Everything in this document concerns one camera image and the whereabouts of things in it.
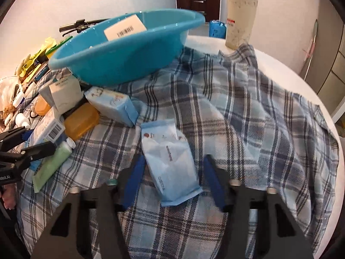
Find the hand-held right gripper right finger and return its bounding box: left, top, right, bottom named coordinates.
left=203, top=155, right=314, bottom=259

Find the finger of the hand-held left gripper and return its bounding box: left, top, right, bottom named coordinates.
left=0, top=128, right=27, bottom=152
left=0, top=141, right=56, bottom=165

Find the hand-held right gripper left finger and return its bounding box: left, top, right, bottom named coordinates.
left=30, top=154, right=147, bottom=259

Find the blue and white barcode box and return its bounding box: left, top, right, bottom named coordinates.
left=25, top=112, right=66, bottom=170

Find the light blue wipes packet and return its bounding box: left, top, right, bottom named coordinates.
left=141, top=120, right=203, bottom=208

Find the blue plastic basin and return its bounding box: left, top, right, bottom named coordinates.
left=48, top=9, right=206, bottom=86

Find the person's left hand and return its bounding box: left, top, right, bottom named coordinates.
left=0, top=185, right=17, bottom=211

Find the small white bottle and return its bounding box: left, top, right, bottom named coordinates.
left=15, top=113, right=31, bottom=128

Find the green tube with white cap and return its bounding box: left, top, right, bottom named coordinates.
left=32, top=137, right=77, bottom=193

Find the small orange case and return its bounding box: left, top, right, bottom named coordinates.
left=34, top=96, right=52, bottom=116

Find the white plastic bottle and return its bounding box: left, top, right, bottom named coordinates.
left=12, top=85, right=25, bottom=107

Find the white plastic bag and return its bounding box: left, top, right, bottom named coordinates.
left=0, top=77, right=19, bottom=119

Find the large orange soap case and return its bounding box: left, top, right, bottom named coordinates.
left=63, top=103, right=100, bottom=141

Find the white and grey carton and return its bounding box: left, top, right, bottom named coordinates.
left=39, top=75, right=83, bottom=115

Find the stack of books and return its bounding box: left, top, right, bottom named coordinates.
left=20, top=62, right=50, bottom=87

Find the blue plaid cloth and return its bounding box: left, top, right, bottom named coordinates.
left=15, top=43, right=340, bottom=259

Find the light blue tissue pack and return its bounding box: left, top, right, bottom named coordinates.
left=84, top=86, right=139, bottom=128

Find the yellow plastic bag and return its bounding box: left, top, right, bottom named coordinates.
left=16, top=36, right=58, bottom=81

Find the yellow container with green rim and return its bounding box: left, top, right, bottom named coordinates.
left=45, top=36, right=74, bottom=57

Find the black bicycle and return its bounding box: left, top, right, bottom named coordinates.
left=59, top=18, right=111, bottom=37

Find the white box with barcode label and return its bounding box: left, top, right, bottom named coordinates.
left=104, top=14, right=147, bottom=41

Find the blue plastic bag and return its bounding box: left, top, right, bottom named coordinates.
left=209, top=20, right=227, bottom=39

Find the beige paper bag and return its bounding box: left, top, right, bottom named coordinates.
left=225, top=0, right=259, bottom=50

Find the mop handle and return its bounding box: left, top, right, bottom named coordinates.
left=300, top=19, right=319, bottom=80

